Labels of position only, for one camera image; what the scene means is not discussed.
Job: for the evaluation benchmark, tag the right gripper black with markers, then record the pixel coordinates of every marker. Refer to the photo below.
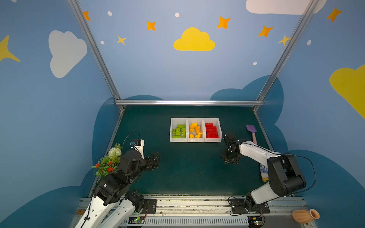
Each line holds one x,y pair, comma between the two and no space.
231,151

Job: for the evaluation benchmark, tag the middle white bin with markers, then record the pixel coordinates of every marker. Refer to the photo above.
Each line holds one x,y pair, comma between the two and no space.
199,121

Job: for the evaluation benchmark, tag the aluminium rail frame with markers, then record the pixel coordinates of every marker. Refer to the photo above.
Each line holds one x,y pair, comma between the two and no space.
179,210

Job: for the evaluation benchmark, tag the green lego brick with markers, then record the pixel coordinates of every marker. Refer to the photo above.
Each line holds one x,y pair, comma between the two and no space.
179,131

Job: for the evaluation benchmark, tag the potted flower plant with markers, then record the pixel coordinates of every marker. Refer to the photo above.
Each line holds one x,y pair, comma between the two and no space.
110,162

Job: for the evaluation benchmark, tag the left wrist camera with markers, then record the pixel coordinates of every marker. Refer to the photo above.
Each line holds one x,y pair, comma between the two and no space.
138,145

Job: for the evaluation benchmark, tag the orange-yellow small lego cube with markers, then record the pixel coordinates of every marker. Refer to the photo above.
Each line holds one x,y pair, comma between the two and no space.
195,131

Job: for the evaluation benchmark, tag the left white bin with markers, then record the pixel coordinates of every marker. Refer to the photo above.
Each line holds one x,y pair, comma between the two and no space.
174,122

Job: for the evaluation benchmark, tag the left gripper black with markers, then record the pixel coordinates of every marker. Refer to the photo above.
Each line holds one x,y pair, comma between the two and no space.
152,161

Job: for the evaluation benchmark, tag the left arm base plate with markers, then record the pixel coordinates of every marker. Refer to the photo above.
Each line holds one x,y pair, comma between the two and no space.
147,206

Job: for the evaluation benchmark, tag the right white bin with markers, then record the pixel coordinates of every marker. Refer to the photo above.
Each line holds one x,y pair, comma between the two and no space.
216,122

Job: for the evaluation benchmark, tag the red lego brick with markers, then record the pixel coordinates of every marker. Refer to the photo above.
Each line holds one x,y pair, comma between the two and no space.
211,131

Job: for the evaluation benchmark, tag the blue white patterned glove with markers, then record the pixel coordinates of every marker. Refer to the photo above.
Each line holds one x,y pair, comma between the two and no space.
264,173

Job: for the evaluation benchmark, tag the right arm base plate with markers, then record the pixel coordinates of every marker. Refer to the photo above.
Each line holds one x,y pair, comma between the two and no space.
243,206

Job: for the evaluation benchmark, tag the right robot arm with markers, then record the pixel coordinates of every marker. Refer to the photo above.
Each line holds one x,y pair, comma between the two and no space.
285,175

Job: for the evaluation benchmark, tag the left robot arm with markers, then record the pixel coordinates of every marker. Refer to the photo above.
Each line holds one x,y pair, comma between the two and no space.
113,201

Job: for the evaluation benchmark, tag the purple pink toy spatula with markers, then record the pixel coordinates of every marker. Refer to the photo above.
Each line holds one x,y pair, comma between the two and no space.
252,129

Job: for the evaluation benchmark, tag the terracotta clay vase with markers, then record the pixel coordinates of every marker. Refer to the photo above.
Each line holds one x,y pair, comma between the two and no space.
305,216

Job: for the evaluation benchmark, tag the white bin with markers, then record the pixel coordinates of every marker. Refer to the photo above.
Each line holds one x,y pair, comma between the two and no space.
199,121
174,122
216,122

